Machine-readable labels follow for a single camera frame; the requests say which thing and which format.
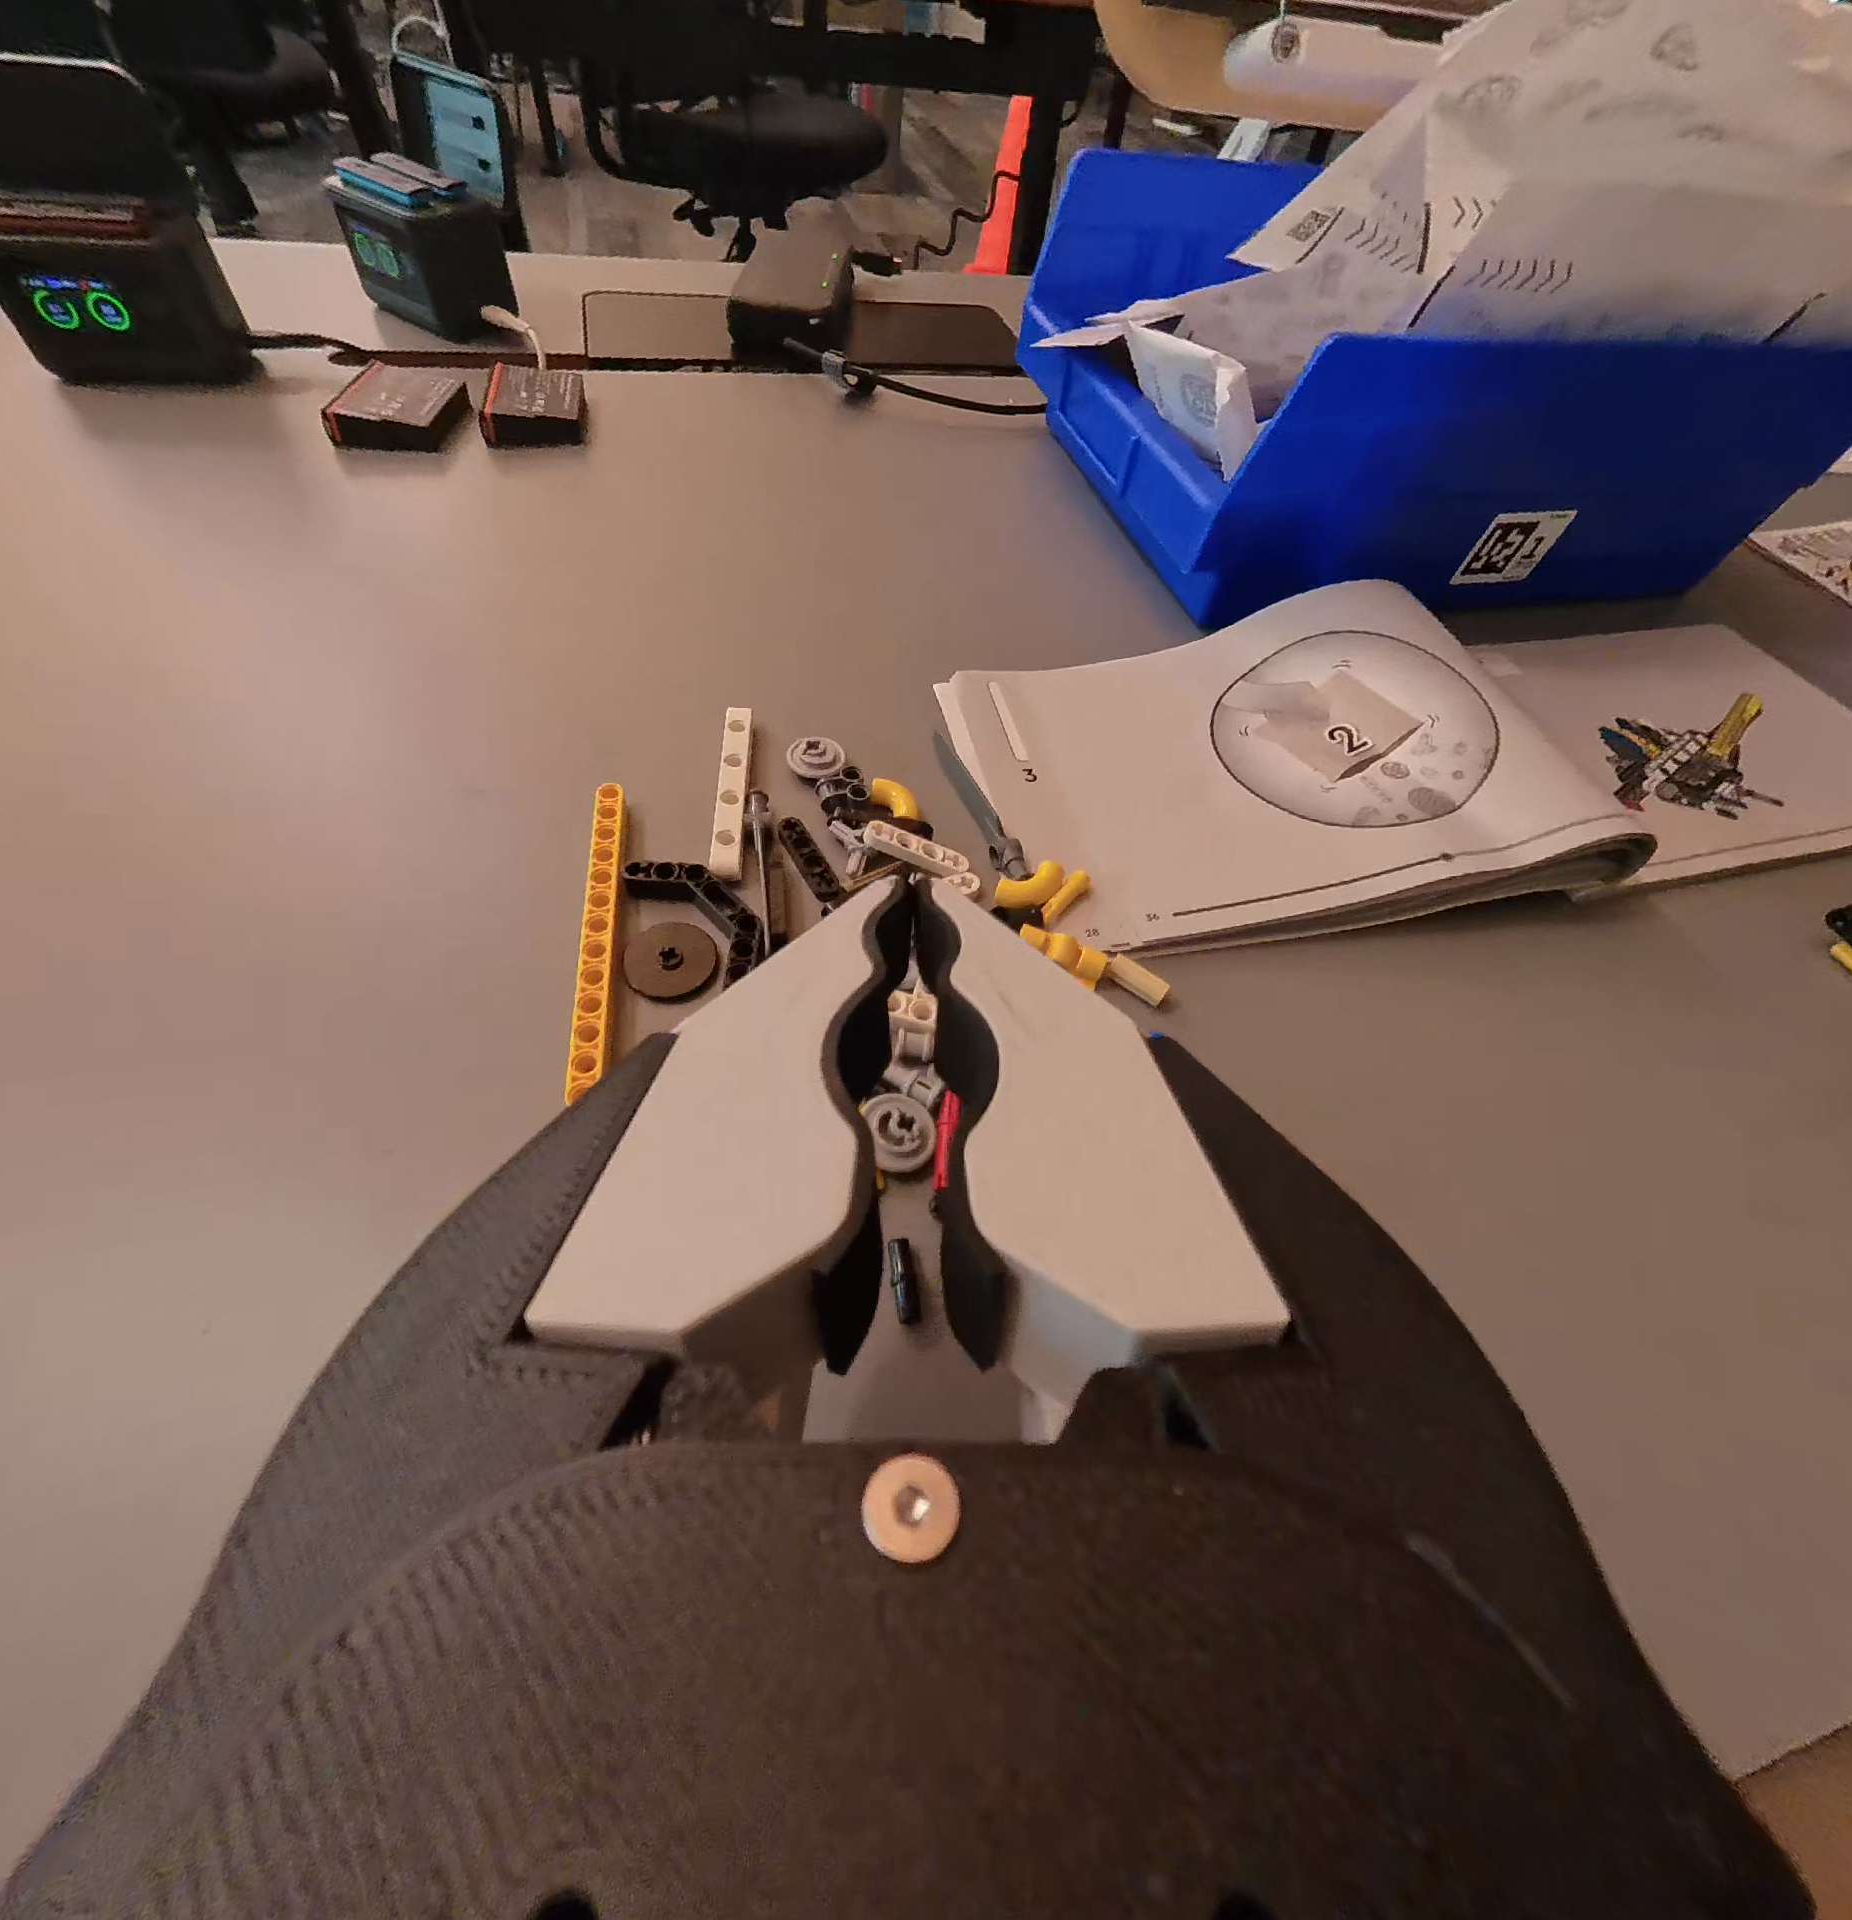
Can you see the black charger with green rings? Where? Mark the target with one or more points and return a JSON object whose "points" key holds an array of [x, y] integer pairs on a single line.
{"points": [[115, 316]]}

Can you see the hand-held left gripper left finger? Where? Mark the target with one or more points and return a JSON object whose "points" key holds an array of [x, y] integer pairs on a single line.
{"points": [[702, 1185]]}

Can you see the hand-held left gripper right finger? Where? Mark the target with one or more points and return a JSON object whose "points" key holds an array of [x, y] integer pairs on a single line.
{"points": [[1119, 1185]]}

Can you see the white paper roll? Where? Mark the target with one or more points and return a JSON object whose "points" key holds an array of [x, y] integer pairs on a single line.
{"points": [[1317, 67]]}

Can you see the large blue plastic bin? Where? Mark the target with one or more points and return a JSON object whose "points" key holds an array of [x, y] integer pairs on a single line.
{"points": [[1390, 449]]}

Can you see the dark camera battery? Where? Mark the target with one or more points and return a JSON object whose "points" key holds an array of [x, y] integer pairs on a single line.
{"points": [[534, 408], [398, 408]]}

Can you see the black battery charger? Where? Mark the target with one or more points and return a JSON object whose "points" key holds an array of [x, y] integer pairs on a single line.
{"points": [[430, 270]]}

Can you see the lego instruction booklet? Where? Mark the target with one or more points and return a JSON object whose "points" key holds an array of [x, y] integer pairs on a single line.
{"points": [[1167, 780]]}

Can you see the white printed plastic bags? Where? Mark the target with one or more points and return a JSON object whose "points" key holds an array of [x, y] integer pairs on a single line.
{"points": [[1615, 149]]}

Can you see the printed sticker sheet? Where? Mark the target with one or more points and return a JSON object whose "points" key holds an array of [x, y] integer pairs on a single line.
{"points": [[1840, 571]]}

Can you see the pile of lego pieces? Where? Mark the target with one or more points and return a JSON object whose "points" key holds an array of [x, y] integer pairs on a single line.
{"points": [[596, 960]]}

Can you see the black power adapter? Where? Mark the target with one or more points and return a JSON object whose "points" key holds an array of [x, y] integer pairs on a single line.
{"points": [[788, 300]]}

